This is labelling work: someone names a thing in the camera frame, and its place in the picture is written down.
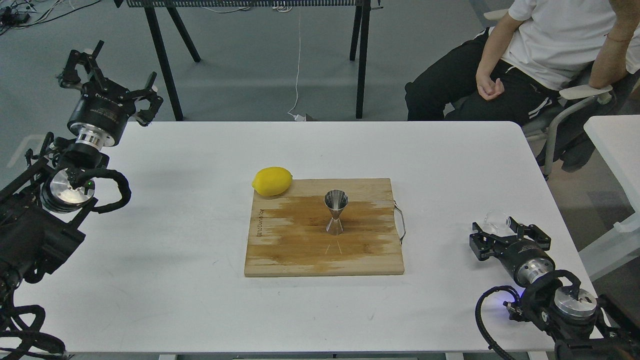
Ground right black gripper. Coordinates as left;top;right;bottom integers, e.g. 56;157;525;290
469;216;556;288

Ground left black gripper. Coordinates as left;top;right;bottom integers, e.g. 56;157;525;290
56;39;163;147

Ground small clear glass cup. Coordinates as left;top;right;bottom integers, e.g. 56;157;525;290
482;209;513;237

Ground steel jigger measuring cup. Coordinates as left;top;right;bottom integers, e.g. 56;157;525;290
324;189;349;236

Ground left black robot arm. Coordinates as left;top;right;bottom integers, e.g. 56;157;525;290
0;41;163;360

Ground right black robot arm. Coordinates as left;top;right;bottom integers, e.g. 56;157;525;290
470;217;640;360

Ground person right hand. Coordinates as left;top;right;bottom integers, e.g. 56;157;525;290
475;73;505;101

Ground white side table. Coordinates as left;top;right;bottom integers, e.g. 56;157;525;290
579;115;640;282

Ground seated person white shirt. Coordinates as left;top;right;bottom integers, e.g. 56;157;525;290
405;0;640;126

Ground grey office chair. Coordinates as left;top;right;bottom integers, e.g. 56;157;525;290
484;7;640;181

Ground yellow lemon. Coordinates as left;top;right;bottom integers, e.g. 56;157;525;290
251;166;293;197

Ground wooden cutting board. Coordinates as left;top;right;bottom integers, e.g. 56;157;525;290
244;178;405;278

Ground cables on floor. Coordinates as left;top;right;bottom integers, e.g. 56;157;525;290
0;0;103;36

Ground white cable with plug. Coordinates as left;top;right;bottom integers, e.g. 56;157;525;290
287;7;307;122

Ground black metal table frame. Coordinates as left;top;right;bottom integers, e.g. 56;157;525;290
113;0;385;122

